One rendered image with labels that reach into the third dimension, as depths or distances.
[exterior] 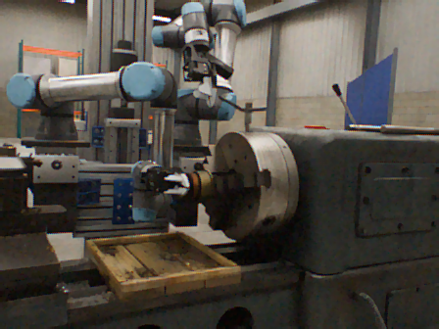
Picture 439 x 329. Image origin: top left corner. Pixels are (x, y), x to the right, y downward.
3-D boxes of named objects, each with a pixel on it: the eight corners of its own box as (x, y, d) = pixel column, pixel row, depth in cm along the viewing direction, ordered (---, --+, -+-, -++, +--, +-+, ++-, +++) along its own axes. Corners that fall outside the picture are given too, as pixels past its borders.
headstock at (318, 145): (349, 221, 184) (356, 130, 182) (461, 257, 142) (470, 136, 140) (228, 232, 155) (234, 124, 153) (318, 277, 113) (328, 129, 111)
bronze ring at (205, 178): (209, 166, 125) (179, 166, 120) (223, 171, 117) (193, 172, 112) (207, 198, 125) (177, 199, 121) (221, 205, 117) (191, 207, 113)
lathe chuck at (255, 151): (227, 223, 143) (233, 129, 141) (285, 251, 115) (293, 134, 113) (204, 225, 138) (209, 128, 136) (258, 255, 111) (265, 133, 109)
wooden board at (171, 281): (182, 243, 137) (182, 230, 137) (240, 283, 106) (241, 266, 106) (84, 254, 123) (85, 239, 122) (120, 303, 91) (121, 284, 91)
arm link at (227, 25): (201, 123, 182) (217, 8, 194) (235, 125, 178) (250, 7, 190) (193, 116, 171) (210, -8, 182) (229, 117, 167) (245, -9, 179)
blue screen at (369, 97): (322, 184, 981) (329, 80, 968) (359, 186, 970) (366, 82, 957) (350, 224, 573) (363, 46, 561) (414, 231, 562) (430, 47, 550)
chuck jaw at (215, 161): (232, 180, 129) (220, 151, 135) (239, 170, 125) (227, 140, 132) (200, 181, 123) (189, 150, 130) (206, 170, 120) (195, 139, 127)
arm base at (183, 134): (162, 142, 184) (163, 118, 184) (195, 143, 190) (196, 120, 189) (170, 144, 170) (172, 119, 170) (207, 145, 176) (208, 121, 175)
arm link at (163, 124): (156, 71, 156) (151, 204, 158) (143, 67, 145) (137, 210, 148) (186, 71, 153) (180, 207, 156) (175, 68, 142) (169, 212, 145)
